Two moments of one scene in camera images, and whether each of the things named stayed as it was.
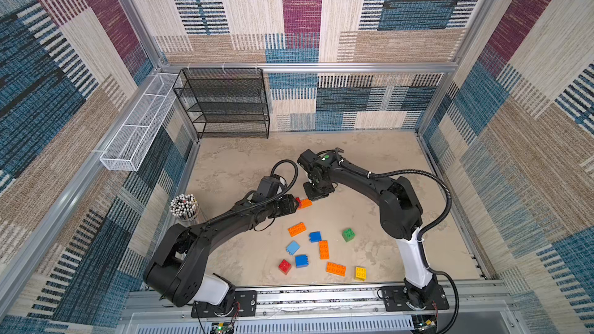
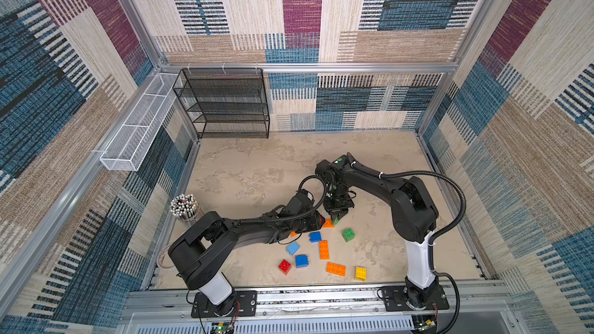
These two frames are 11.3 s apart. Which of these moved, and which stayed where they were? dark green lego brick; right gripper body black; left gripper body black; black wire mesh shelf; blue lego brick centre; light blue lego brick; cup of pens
Moved: right gripper body black; left gripper body black
Stayed: dark green lego brick; blue lego brick centre; black wire mesh shelf; light blue lego brick; cup of pens
